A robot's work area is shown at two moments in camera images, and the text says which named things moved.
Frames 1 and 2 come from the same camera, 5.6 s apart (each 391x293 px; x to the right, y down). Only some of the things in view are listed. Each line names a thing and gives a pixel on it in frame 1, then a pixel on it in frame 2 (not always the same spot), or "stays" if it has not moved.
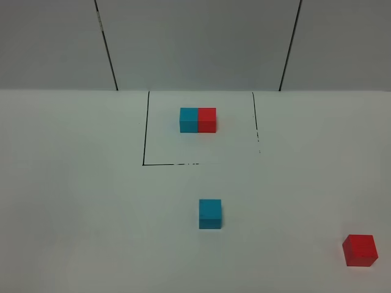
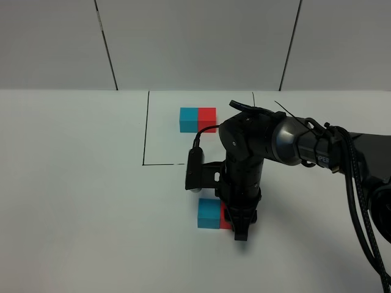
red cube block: [359, 250] → [223, 224]
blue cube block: [210, 213] stays
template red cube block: [206, 119] stays
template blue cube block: [189, 118] stays
